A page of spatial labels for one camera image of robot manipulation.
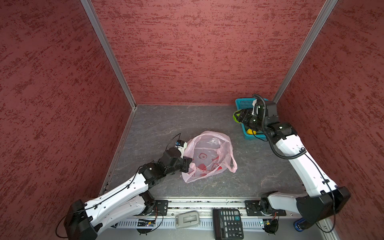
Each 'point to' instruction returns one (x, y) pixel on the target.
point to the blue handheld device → (301, 224)
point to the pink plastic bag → (211, 152)
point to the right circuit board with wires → (271, 225)
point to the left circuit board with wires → (145, 222)
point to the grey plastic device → (187, 219)
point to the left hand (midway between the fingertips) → (191, 163)
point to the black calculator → (227, 224)
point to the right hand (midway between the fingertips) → (236, 119)
